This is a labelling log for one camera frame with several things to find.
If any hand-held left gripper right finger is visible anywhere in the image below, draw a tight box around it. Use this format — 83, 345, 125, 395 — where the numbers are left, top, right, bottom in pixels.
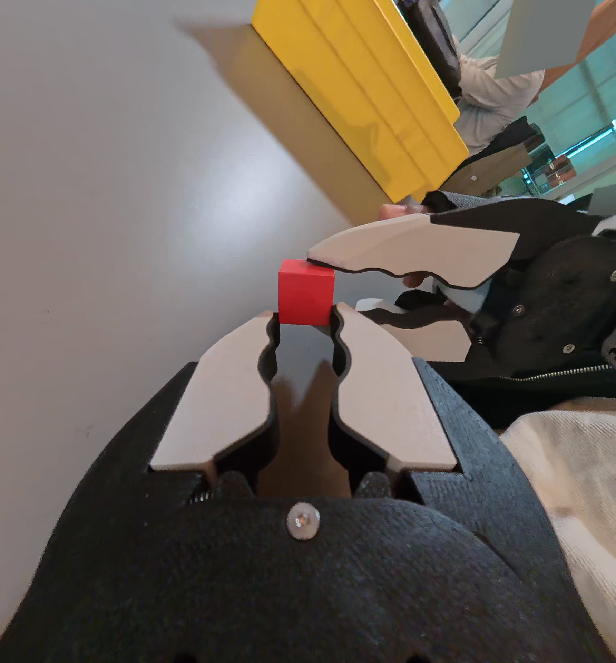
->
330, 303, 458, 483

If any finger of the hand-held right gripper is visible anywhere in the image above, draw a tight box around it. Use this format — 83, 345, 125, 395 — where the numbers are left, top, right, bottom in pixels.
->
362, 306, 474, 363
307, 214, 521, 288

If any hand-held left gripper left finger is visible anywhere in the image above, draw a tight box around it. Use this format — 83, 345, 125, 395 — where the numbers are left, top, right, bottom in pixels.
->
150, 311, 281, 486

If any red wooden cube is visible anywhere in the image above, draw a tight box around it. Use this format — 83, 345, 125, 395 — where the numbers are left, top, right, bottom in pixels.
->
278, 259, 336, 326

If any grey desk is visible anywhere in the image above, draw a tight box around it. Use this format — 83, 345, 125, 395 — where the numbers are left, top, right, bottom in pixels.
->
0, 0, 414, 640

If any person's right hand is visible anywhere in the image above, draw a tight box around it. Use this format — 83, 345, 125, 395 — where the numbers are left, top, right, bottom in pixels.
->
379, 203, 435, 289

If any cardboard box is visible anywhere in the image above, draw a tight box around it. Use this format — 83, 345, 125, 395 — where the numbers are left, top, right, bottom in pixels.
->
442, 145, 535, 196

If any yellow plastic bin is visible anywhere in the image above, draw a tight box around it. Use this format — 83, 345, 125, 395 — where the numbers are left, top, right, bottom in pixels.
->
251, 0, 470, 204

